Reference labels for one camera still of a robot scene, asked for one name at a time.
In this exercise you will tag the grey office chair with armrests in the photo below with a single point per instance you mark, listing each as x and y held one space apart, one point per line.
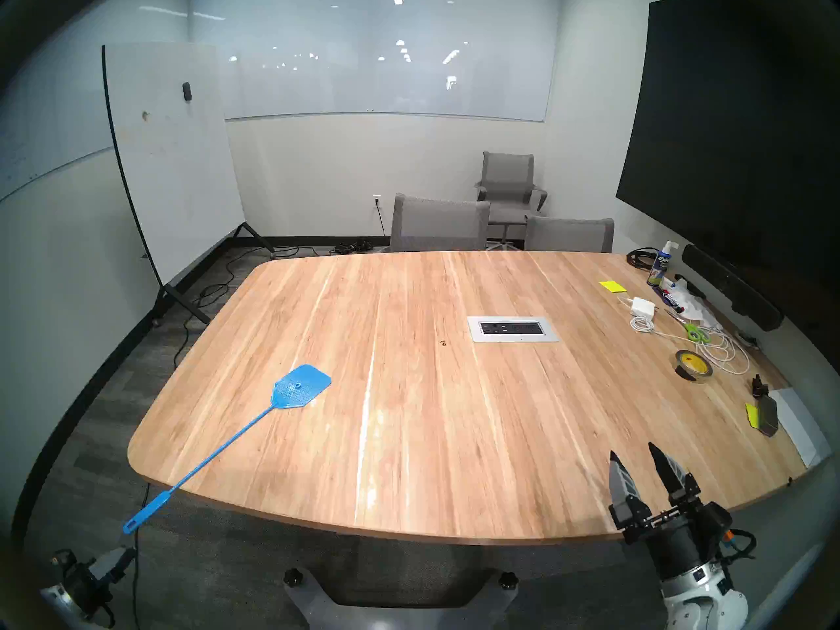
506 176

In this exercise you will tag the black video sound bar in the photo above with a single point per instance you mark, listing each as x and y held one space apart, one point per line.
728 284

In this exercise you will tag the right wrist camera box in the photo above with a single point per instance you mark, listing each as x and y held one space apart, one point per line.
718 520

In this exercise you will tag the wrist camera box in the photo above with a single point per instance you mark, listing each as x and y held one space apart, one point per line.
63 558
718 520

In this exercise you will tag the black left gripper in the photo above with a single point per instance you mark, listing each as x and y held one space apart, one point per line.
85 586

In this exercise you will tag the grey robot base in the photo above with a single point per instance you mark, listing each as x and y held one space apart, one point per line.
400 619

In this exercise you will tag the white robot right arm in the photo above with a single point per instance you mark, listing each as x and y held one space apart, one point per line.
702 602

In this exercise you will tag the silver table power outlet box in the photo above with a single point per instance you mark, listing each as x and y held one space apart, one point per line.
512 328

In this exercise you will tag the dark grey flat device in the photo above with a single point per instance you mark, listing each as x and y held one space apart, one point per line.
768 415

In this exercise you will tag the grey mesh office chair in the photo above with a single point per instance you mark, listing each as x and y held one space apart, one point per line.
569 235
440 223

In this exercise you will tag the brown packing tape roll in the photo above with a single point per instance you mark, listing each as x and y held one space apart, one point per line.
699 375

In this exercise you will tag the large black wall screen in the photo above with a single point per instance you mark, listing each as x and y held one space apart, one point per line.
722 130

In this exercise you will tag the white plastic bag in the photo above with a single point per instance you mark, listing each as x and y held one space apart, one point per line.
695 310

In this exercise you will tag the yellow sticky note pad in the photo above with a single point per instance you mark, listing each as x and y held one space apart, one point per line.
612 286

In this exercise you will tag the wide glass wall whiteboard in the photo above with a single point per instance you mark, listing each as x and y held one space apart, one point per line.
380 77

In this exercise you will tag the whiteboard marker pack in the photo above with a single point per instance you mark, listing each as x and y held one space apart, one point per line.
671 298

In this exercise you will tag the black round knob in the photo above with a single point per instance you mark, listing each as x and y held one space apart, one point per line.
293 577
508 579

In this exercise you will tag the small yellow sticky note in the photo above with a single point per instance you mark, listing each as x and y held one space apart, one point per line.
752 415

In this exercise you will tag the glass wall whiteboard with writing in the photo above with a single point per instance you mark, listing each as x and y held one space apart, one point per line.
46 136

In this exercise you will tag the whiteboard cleaner spray bottle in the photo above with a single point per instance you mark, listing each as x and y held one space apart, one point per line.
659 268

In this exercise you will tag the white power adapter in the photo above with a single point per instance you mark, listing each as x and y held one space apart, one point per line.
644 306

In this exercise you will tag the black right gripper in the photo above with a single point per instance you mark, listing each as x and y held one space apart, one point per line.
669 543

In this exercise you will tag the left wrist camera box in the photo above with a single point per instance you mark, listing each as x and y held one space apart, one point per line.
63 558

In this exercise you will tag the blue plastic fly swatter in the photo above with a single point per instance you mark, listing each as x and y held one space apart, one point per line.
298 389

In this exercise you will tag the white mobile whiteboard on stand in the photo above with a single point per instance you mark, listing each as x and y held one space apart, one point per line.
170 169

